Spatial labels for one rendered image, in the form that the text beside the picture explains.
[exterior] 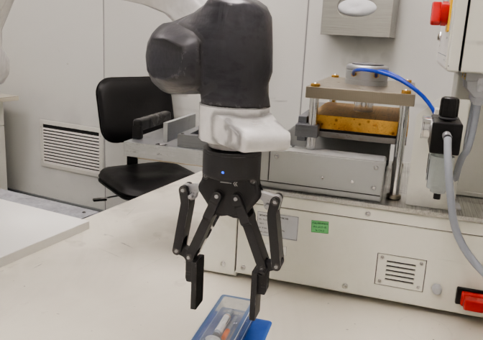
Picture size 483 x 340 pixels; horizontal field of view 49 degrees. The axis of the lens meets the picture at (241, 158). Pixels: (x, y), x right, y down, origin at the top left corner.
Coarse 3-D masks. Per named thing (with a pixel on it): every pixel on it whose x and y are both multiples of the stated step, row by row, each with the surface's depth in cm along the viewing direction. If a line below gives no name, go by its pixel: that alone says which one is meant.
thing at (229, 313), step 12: (228, 300) 82; (240, 300) 82; (216, 312) 78; (228, 312) 78; (240, 312) 79; (204, 324) 75; (216, 324) 75; (228, 324) 75; (240, 324) 75; (204, 336) 72; (216, 336) 72; (228, 336) 72
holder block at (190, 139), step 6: (186, 132) 106; (192, 132) 107; (180, 138) 104; (186, 138) 104; (192, 138) 104; (198, 138) 103; (180, 144) 105; (186, 144) 104; (192, 144) 104; (198, 144) 104; (204, 144) 103
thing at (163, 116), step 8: (160, 112) 120; (168, 112) 122; (136, 120) 110; (144, 120) 111; (152, 120) 114; (160, 120) 118; (168, 120) 122; (136, 128) 110; (144, 128) 111; (136, 136) 110
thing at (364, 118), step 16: (320, 112) 98; (336, 112) 99; (352, 112) 100; (368, 112) 101; (384, 112) 102; (320, 128) 96; (336, 128) 95; (352, 128) 94; (368, 128) 93; (384, 128) 92
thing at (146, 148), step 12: (180, 120) 114; (192, 120) 120; (156, 132) 118; (168, 132) 108; (180, 132) 114; (132, 144) 107; (144, 144) 106; (156, 144) 106; (168, 144) 106; (132, 156) 107; (144, 156) 107; (156, 156) 106; (168, 156) 105; (180, 156) 104; (192, 156) 103
